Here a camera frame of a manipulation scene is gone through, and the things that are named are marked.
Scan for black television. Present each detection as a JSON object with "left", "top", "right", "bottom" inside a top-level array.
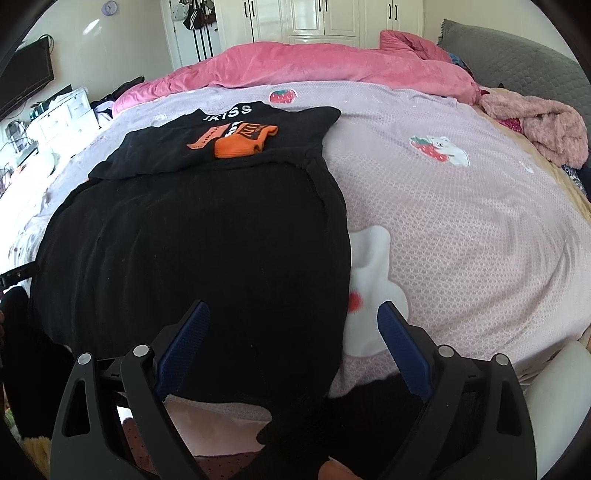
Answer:
[{"left": 0, "top": 37, "right": 55, "bottom": 118}]

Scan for white drawer cabinet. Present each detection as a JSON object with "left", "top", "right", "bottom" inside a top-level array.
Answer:
[{"left": 28, "top": 85, "right": 100, "bottom": 153}]

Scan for white wardrobe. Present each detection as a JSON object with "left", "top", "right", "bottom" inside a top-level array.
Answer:
[{"left": 226, "top": 0, "right": 424, "bottom": 49}]

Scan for pink quilt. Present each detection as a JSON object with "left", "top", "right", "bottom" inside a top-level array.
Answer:
[{"left": 113, "top": 30, "right": 481, "bottom": 116}]

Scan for white door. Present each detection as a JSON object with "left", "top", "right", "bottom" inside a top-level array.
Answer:
[{"left": 159, "top": 0, "right": 232, "bottom": 70}]

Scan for black sweater with orange cuffs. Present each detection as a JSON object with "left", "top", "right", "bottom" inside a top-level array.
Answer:
[{"left": 28, "top": 100, "right": 352, "bottom": 416}]

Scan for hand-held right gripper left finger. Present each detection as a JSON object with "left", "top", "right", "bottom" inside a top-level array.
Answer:
[{"left": 50, "top": 299, "right": 212, "bottom": 480}]

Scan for grey quilted headboard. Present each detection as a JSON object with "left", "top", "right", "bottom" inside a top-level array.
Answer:
[{"left": 436, "top": 18, "right": 591, "bottom": 107}]

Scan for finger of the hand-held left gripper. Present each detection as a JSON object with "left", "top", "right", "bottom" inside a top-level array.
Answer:
[{"left": 0, "top": 263, "right": 40, "bottom": 289}]

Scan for dark patterned clothes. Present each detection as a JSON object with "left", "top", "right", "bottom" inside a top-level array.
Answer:
[{"left": 561, "top": 161, "right": 591, "bottom": 204}]

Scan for pink fluffy garment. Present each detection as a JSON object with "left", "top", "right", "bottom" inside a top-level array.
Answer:
[{"left": 478, "top": 92, "right": 589, "bottom": 169}]

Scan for hanging bags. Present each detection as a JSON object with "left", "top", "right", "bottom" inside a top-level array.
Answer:
[{"left": 168, "top": 0, "right": 215, "bottom": 31}]

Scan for dark clothes pile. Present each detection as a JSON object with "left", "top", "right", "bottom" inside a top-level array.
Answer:
[{"left": 92, "top": 78, "right": 146, "bottom": 116}]

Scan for person's dotted red pants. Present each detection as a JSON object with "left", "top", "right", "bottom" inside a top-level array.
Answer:
[{"left": 122, "top": 415, "right": 278, "bottom": 480}]

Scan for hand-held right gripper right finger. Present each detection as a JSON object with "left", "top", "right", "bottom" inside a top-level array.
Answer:
[{"left": 377, "top": 300, "right": 539, "bottom": 480}]

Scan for person's right hand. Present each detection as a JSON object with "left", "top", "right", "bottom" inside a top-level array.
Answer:
[{"left": 318, "top": 457, "right": 360, "bottom": 480}]

